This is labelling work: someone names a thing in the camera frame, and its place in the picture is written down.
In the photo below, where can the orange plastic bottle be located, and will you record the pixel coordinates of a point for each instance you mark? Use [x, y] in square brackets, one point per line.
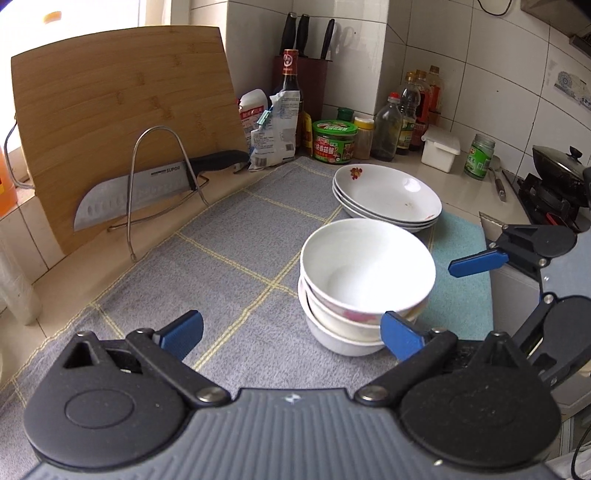
[5, 184]

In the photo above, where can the amber oil bottle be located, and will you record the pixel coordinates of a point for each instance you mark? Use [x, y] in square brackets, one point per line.
[435, 87]

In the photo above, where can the black gas stove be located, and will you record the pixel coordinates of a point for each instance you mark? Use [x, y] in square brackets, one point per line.
[545, 198]

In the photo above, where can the green label glass jar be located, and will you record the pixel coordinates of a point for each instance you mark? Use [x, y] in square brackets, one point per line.
[480, 159]

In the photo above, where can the white blue seasoning bag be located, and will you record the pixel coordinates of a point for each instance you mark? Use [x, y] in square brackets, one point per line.
[277, 134]

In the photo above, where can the red label bottle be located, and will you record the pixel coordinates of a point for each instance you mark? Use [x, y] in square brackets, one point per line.
[422, 110]

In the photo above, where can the green lid sauce jar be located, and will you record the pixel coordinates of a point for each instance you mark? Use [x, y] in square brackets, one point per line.
[334, 143]

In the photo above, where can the grey range hood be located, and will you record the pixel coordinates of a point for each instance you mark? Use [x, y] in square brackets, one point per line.
[545, 7]

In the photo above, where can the black wok with lid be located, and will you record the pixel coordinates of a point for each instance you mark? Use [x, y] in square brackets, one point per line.
[558, 168]

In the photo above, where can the white seasoning box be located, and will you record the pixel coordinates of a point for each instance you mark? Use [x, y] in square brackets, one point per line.
[441, 147]

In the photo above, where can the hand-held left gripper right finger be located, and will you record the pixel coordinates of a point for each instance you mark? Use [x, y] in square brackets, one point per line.
[399, 334]

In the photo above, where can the yellow lid spice jar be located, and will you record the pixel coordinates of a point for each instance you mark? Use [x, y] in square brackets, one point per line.
[364, 138]

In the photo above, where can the blue patterned wall sticker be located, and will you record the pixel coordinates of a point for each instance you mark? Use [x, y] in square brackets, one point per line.
[570, 85]

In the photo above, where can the wooden cutting board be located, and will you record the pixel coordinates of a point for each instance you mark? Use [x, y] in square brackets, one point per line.
[115, 92]

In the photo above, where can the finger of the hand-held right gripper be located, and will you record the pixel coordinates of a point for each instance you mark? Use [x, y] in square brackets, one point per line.
[475, 265]
[538, 318]

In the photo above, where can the grey checked cloth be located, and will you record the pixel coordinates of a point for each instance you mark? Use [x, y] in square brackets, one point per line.
[207, 258]

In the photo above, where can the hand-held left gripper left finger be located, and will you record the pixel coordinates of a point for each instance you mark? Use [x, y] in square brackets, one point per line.
[182, 334]

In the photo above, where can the teal cloth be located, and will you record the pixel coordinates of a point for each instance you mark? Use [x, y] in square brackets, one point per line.
[457, 300]

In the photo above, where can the dark red knife block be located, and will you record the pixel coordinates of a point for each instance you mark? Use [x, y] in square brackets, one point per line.
[318, 87]

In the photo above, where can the small green cap jar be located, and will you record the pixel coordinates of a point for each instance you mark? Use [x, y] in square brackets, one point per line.
[345, 114]

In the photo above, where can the clear bottle with red cap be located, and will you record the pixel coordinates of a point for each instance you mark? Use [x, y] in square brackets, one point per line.
[387, 129]

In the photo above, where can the green bag clip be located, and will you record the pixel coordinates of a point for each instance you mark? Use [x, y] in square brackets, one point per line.
[263, 117]

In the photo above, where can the red white seasoning bag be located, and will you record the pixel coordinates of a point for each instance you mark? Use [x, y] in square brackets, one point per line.
[251, 115]

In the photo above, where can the white bowl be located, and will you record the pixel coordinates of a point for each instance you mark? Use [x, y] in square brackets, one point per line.
[341, 348]
[337, 330]
[364, 267]

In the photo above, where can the dark soy sauce bottle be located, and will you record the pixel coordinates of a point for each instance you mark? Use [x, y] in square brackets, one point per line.
[290, 78]

